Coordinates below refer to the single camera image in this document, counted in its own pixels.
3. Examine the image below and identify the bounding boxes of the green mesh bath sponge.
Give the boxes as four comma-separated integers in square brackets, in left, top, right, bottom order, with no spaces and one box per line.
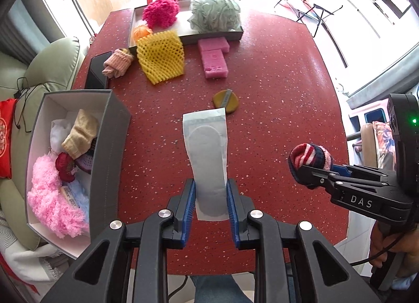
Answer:
[188,0,241,33]

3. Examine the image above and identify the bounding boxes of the dark red fabric rose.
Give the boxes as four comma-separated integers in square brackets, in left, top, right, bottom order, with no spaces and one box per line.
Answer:
[56,153,77,183]

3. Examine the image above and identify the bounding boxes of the yellow foam net sleeve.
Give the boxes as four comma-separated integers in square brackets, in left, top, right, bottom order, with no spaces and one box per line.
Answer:
[136,31,185,85]

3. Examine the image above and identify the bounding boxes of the brown round powder puff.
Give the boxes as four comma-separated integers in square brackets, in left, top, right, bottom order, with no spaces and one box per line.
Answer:
[212,89,239,114]

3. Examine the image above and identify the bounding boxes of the beige sock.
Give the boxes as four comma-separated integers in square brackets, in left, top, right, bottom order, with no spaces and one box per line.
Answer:
[62,109,100,160]

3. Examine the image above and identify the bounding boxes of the pink fluffy yarn scarf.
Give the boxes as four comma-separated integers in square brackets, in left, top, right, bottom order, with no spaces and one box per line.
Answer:
[26,155,90,239]

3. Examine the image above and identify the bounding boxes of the folding metal rack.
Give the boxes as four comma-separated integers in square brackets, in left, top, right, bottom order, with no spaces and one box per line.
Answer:
[274,0,350,69]

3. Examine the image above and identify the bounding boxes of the red embroidered cushion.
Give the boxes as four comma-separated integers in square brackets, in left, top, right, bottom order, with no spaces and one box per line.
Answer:
[0,99,17,179]

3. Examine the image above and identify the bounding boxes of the white packaged insole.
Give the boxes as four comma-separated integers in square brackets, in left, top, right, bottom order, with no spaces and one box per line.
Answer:
[183,108,229,222]

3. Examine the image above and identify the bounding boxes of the person's right hand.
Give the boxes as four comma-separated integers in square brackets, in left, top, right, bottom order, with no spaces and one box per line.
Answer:
[369,222,419,277]

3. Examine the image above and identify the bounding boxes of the green leather sofa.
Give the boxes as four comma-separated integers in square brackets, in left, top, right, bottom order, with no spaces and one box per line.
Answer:
[1,38,85,251]

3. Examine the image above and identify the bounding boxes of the black phone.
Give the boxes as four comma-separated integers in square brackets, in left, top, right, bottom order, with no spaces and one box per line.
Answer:
[85,51,112,90]

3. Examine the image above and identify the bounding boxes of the magenta pom pom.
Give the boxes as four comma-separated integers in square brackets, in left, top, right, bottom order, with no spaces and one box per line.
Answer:
[142,0,180,29]

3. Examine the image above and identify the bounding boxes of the grey shallow tray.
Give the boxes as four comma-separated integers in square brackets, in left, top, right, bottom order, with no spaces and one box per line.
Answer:
[128,0,244,54]

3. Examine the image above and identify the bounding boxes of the pink navy striped sock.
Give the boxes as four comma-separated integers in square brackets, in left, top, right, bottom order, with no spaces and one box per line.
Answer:
[288,144,333,190]

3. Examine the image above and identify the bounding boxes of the light blue fluffy scarf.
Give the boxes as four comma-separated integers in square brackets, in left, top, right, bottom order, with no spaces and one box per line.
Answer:
[66,179,90,224]

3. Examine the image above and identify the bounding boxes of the person's jeans legs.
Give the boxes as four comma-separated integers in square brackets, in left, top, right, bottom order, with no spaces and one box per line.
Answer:
[190,275,252,303]

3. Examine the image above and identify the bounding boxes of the purple green knitted bootie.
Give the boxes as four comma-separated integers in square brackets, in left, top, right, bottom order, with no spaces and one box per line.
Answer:
[75,138,97,175]

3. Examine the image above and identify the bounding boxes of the grey storage box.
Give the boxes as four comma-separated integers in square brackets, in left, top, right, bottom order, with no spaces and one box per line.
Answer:
[26,90,131,259]

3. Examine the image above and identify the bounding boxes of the orange yarn ball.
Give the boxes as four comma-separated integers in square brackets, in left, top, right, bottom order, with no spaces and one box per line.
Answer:
[131,24,153,43]

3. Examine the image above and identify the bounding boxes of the peach rolled sock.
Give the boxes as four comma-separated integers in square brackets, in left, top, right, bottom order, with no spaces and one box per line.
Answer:
[102,48,134,79]

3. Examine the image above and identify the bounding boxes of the white cloth bundle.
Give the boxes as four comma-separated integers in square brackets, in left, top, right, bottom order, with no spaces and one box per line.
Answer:
[50,119,75,154]

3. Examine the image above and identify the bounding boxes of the pink foam block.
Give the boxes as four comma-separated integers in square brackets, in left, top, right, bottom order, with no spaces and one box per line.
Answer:
[198,37,230,79]

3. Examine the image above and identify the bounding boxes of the beige chair with cushion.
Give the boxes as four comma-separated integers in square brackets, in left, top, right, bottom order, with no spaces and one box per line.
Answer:
[346,121,396,170]

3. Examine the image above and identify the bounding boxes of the black cable on sofa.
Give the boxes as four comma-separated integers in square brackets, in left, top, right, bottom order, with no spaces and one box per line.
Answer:
[13,77,50,134]

